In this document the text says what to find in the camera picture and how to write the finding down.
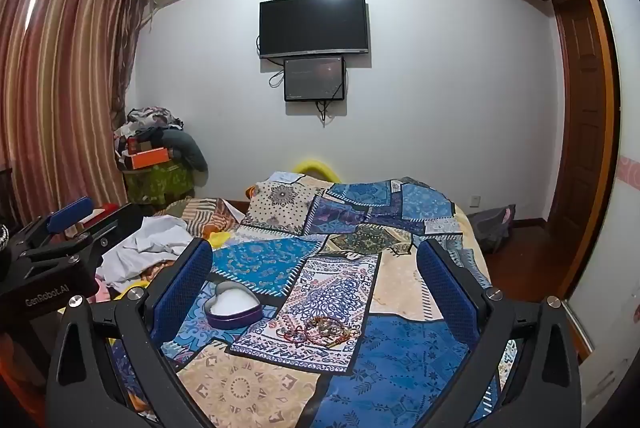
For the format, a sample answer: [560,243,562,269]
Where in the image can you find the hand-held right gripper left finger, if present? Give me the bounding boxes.
[45,238,216,428]

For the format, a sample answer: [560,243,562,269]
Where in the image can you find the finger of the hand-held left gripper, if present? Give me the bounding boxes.
[30,203,148,269]
[10,197,96,254]

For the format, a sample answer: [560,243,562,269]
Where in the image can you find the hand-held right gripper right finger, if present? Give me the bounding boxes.
[416,238,583,428]

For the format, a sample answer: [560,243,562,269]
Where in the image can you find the purple heart-shaped jewelry box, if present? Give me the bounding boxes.
[202,281,263,330]

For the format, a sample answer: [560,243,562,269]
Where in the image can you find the pile of bracelets and necklaces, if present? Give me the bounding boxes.
[272,314,362,350]

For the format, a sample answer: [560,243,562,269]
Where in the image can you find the white cloth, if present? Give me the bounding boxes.
[97,215,196,291]

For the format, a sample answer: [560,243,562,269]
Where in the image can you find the green patterned cloth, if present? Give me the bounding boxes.
[122,161,196,206]

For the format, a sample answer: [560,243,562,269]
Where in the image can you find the orange striped blanket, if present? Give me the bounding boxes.
[157,197,242,236]

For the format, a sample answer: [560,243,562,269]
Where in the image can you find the grey backpack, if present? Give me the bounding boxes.
[467,205,517,255]

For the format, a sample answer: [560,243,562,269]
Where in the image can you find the patchwork printed blanket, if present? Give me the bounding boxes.
[107,173,521,428]

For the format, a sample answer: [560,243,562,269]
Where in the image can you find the orange box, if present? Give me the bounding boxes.
[131,147,175,170]

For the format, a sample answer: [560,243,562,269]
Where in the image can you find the pile of clothes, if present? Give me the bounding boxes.
[114,107,209,173]

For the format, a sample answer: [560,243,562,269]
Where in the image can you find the striped red curtain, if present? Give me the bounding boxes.
[0,0,151,229]

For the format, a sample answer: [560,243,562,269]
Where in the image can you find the yellow cushion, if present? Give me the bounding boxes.
[292,159,342,183]

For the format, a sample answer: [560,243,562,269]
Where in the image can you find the wooden door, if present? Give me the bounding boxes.
[547,0,615,255]

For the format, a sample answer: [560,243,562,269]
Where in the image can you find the black monitor cable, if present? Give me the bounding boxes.
[315,68,348,127]

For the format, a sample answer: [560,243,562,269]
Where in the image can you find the black television cable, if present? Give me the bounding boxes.
[256,34,287,89]

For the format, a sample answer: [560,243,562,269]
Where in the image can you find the small black wall monitor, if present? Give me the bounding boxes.
[283,56,347,103]

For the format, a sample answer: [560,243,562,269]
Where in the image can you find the black wall television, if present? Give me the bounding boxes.
[258,0,371,59]

